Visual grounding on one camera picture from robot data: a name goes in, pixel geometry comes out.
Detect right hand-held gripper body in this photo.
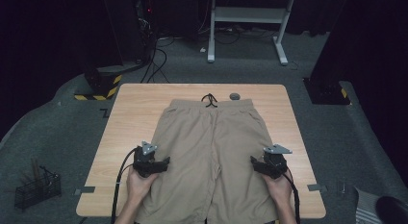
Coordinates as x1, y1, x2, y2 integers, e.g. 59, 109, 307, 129
263, 143, 293, 180

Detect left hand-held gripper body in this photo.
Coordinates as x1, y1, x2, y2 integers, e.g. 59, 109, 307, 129
132, 140, 162, 179

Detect khaki shorts with black drawstring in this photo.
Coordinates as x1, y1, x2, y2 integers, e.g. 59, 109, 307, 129
134, 92, 279, 224

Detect person's right hand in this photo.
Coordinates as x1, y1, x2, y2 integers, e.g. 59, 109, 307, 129
262, 172, 293, 203

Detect person's left hand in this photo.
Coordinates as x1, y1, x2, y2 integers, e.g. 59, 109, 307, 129
126, 167, 160, 203

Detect black yellow striped stand base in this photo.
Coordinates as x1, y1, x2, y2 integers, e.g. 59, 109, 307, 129
74, 64, 123, 102

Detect black stand base yellow mark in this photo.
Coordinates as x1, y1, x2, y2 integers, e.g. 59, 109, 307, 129
302, 77, 351, 106

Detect grey striped cloth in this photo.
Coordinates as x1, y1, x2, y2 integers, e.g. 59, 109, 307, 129
354, 187, 386, 224

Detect black rounded object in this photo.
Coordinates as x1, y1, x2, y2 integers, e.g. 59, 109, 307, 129
375, 195, 408, 224

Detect black equipment rack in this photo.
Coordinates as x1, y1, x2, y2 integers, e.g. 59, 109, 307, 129
134, 0, 159, 63

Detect white metal stand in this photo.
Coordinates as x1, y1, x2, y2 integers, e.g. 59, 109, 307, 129
207, 0, 296, 66

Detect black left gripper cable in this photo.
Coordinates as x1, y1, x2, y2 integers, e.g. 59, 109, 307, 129
110, 147, 139, 224

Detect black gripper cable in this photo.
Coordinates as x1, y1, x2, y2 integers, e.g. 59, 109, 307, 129
110, 147, 139, 224
283, 170, 302, 224

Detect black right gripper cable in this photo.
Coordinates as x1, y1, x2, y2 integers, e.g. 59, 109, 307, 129
283, 170, 302, 224

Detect black floor cables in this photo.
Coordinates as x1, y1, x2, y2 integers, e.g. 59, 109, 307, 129
140, 36, 176, 85

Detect black wire basket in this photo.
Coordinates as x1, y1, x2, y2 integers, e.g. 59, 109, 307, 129
13, 158, 63, 211

